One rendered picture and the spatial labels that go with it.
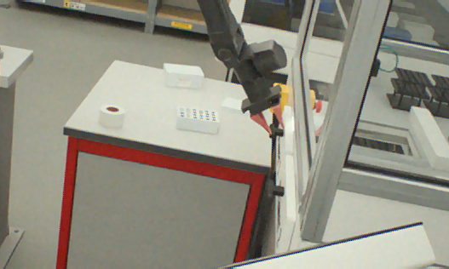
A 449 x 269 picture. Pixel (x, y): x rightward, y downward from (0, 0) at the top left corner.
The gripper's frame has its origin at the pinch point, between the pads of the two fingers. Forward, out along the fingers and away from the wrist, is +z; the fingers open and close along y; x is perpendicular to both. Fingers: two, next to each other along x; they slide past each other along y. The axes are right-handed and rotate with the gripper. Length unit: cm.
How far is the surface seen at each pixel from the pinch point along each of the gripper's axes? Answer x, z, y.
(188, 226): 15.2, 23.4, -38.8
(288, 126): 3.4, 2.1, 2.4
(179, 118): 26.5, -4.3, -29.1
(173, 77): 60, -8, -35
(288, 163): -18.4, 1.9, 2.3
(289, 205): -37.3, 1.8, 2.4
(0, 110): 47, -26, -88
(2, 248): 54, 23, -123
